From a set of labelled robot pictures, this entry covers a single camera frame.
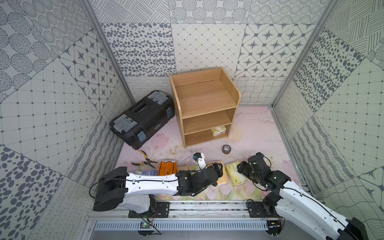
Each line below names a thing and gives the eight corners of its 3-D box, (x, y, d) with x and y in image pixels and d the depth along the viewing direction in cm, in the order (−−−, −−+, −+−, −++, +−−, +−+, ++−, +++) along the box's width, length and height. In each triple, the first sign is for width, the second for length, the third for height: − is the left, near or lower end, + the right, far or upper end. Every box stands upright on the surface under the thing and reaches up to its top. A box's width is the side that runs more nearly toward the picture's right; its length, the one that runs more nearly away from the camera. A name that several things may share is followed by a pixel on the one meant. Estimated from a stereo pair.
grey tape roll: (222, 154, 96) (222, 152, 94) (221, 146, 100) (221, 144, 98) (231, 154, 96) (231, 152, 94) (229, 146, 100) (230, 144, 98)
